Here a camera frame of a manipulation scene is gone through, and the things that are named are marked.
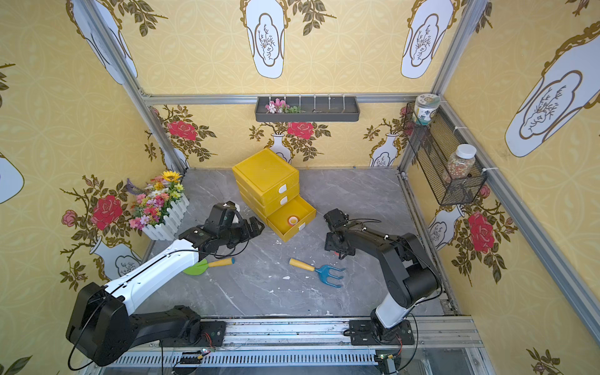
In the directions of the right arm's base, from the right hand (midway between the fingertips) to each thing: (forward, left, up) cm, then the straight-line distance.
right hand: (339, 244), depth 95 cm
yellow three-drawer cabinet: (+11, +27, +23) cm, 37 cm away
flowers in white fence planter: (+4, +69, +17) cm, 71 cm away
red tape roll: (+9, +20, +2) cm, 22 cm away
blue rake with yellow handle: (-12, +7, 0) cm, 14 cm away
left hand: (-2, +34, +14) cm, 37 cm away
